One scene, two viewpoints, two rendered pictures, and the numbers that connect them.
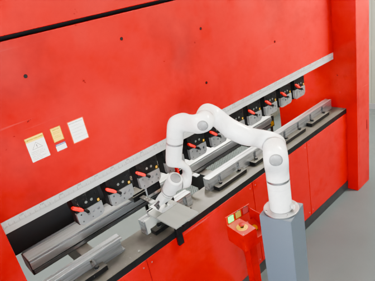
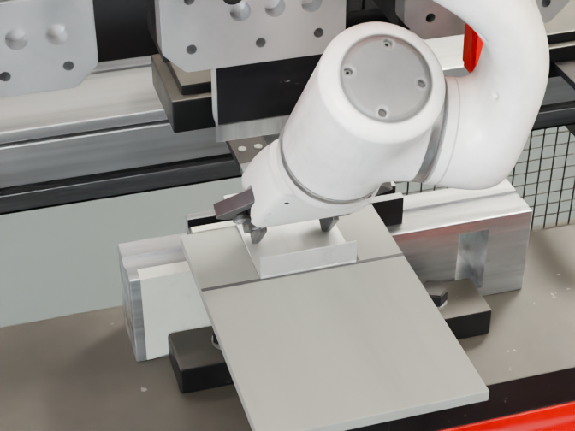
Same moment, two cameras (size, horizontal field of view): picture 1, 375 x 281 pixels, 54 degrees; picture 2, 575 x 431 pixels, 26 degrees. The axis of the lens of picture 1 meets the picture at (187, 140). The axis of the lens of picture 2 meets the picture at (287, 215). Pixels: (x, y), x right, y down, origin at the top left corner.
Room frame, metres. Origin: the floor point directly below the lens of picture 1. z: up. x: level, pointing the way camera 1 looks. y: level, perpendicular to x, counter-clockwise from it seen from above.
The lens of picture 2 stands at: (1.13, -0.10, 1.64)
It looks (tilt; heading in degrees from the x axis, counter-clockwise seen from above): 34 degrees down; 22
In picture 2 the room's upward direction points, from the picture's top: straight up
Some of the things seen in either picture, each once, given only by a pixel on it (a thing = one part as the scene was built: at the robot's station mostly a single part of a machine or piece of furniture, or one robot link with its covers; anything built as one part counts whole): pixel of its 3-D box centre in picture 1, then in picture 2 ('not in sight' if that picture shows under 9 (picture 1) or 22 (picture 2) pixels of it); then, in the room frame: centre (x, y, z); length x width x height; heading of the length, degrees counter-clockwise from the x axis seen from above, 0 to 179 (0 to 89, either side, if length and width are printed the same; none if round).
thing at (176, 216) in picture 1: (172, 213); (322, 311); (1.88, 0.17, 1.00); 0.26 x 0.18 x 0.01; 38
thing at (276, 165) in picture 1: (275, 163); not in sight; (1.66, -0.42, 1.30); 0.19 x 0.12 x 0.24; 166
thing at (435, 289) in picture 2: not in sight; (432, 294); (2.04, 0.12, 0.91); 0.03 x 0.03 x 0.02
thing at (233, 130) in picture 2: (152, 187); (271, 85); (1.99, 0.27, 1.13); 0.10 x 0.02 x 0.10; 128
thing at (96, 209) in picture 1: (85, 204); not in sight; (1.73, 0.60, 1.26); 0.15 x 0.09 x 0.17; 128
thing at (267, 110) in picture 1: (266, 102); not in sight; (2.72, -0.66, 1.26); 0.15 x 0.09 x 0.17; 128
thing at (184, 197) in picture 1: (166, 211); (328, 267); (2.03, 0.22, 0.92); 0.39 x 0.06 x 0.10; 128
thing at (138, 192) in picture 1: (142, 195); (234, 114); (2.13, 0.36, 1.01); 0.26 x 0.12 x 0.05; 38
